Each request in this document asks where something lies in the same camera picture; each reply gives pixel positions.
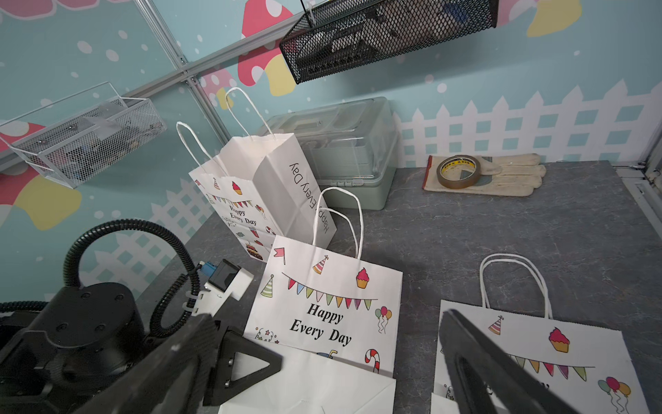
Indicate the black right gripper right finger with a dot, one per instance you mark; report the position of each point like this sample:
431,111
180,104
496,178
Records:
476,366

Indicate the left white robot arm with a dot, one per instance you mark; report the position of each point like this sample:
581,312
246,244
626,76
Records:
87,349

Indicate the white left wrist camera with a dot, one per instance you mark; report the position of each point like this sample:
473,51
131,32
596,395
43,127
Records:
224,281

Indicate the black wire mesh wall basket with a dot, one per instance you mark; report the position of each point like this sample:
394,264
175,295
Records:
337,36

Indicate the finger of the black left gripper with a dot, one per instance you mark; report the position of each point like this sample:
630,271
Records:
238,364

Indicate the clear plastic storage box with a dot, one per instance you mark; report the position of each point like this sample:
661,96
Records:
351,145

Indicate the white wire wall basket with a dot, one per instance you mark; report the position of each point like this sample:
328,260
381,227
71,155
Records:
72,139

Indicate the brown packing tape roll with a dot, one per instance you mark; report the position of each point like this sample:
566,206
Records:
459,172

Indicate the white paper gift bag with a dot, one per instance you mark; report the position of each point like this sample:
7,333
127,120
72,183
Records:
587,366

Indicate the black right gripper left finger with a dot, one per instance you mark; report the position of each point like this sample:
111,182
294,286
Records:
171,379

